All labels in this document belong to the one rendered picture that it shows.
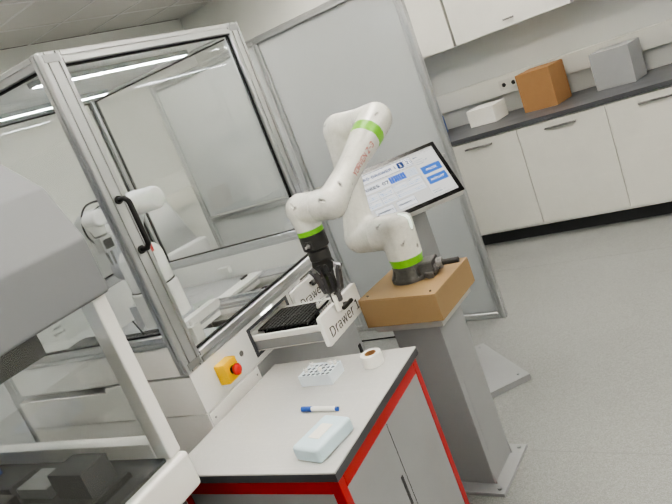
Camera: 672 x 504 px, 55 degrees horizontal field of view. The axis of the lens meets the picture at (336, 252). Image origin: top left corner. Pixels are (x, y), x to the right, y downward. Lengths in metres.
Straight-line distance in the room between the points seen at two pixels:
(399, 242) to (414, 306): 0.24
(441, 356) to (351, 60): 2.02
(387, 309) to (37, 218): 1.23
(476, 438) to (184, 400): 1.09
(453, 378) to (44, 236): 1.51
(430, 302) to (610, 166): 2.85
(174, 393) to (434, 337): 0.93
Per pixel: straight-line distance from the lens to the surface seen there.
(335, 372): 2.10
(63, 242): 1.59
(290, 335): 2.29
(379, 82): 3.80
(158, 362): 2.20
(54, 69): 2.07
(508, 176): 5.04
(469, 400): 2.51
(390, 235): 2.31
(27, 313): 1.51
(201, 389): 2.17
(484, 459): 2.63
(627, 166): 4.85
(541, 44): 5.51
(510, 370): 3.35
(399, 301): 2.27
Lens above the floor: 1.62
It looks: 14 degrees down
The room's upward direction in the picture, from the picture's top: 21 degrees counter-clockwise
